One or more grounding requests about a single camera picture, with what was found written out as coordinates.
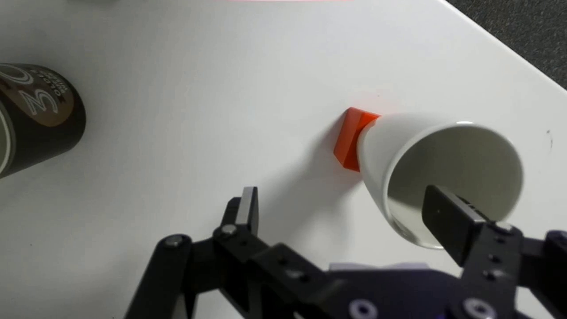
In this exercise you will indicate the orange block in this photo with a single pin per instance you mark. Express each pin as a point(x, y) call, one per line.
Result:
point(350, 138)

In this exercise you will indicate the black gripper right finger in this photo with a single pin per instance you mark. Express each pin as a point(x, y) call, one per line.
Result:
point(472, 236)

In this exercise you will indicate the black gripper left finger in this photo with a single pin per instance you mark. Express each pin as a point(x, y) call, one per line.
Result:
point(236, 259)

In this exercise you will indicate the black mug with white inside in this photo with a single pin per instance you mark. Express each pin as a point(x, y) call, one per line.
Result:
point(41, 124)

